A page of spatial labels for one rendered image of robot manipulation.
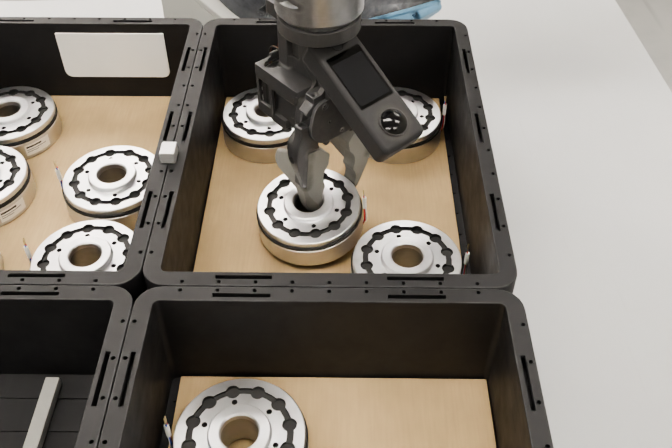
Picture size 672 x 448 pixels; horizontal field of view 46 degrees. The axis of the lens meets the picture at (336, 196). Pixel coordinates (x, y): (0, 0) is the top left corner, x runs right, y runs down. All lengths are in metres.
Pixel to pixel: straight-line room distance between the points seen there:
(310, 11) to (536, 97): 0.65
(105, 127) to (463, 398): 0.52
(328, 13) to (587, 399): 0.48
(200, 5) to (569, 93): 0.56
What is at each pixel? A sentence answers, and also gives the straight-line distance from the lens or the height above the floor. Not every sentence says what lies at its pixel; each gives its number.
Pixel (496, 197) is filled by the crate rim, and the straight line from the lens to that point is 0.70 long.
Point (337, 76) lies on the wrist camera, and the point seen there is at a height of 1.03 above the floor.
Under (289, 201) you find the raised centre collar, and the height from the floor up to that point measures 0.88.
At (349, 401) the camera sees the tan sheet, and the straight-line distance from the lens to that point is 0.68.
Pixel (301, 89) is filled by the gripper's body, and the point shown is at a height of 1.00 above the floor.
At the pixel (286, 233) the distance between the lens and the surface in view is 0.74.
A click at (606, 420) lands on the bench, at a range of 0.86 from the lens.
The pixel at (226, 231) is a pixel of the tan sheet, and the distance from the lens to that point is 0.80.
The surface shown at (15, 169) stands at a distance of 0.89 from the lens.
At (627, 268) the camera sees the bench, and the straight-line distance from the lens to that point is 1.00.
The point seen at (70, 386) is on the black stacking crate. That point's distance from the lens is 0.72.
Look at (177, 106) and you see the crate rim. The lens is 0.80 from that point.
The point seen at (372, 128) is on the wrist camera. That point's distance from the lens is 0.65.
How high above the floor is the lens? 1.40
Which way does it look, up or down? 44 degrees down
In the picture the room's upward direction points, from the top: straight up
